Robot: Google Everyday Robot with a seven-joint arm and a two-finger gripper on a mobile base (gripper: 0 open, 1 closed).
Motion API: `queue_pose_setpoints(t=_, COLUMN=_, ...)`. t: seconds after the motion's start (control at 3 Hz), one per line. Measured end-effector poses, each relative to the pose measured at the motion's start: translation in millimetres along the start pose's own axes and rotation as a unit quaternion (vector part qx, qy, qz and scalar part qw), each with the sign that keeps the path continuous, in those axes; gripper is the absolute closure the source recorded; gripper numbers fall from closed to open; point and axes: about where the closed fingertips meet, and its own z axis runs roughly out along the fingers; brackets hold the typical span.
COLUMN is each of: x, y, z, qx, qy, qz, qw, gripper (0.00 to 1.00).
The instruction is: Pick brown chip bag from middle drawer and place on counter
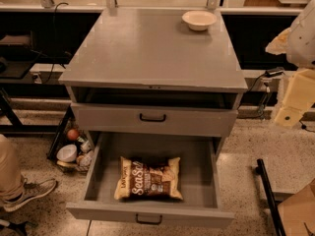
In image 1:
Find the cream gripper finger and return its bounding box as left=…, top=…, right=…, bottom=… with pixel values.
left=265, top=28, right=290, bottom=55

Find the brown sea salt chip bag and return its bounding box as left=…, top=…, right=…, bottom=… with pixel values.
left=114, top=157, right=183, bottom=200

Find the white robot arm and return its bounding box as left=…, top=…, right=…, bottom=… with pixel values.
left=265, top=0, right=315, bottom=127

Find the closed grey top drawer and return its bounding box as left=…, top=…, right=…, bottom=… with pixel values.
left=71, top=103, right=237, bottom=137

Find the open grey middle drawer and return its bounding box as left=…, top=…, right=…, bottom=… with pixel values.
left=67, top=133, right=234, bottom=228

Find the grey drawer cabinet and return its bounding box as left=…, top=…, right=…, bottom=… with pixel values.
left=58, top=7, right=249, bottom=146

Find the black power adapter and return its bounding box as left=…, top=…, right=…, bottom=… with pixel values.
left=265, top=67, right=284, bottom=78

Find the white ceramic bowl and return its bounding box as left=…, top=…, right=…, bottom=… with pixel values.
left=182, top=11, right=217, bottom=31

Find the brown cardboard box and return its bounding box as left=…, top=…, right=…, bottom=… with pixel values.
left=278, top=179, right=315, bottom=236

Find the black metal bar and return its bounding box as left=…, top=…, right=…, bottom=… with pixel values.
left=256, top=158, right=286, bottom=236

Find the red apple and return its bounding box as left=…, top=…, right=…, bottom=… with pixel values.
left=67, top=129, right=80, bottom=141

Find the white bowl in basket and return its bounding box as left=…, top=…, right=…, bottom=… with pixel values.
left=56, top=145, right=77, bottom=162

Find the khaki trouser leg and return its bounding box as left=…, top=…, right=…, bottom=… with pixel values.
left=0, top=135, right=24, bottom=207

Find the black cable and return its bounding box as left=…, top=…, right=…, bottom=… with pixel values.
left=41, top=1, right=70, bottom=85

